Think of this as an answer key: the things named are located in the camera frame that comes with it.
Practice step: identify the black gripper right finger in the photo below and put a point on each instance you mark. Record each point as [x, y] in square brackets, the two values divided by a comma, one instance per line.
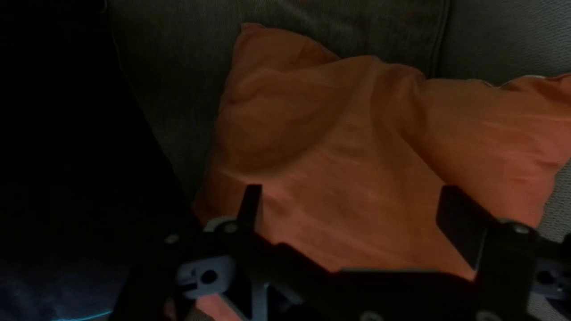
[470, 230]

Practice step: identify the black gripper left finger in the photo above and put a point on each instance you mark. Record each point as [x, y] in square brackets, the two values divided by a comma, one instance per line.
[251, 206]

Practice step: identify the orange cloth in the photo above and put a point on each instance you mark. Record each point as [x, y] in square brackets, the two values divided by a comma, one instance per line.
[345, 149]

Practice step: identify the grey fabric sofa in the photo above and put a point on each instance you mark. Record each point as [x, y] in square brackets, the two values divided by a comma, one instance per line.
[172, 78]

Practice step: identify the dark navy pillow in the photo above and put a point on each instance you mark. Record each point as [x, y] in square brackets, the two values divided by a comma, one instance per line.
[65, 180]

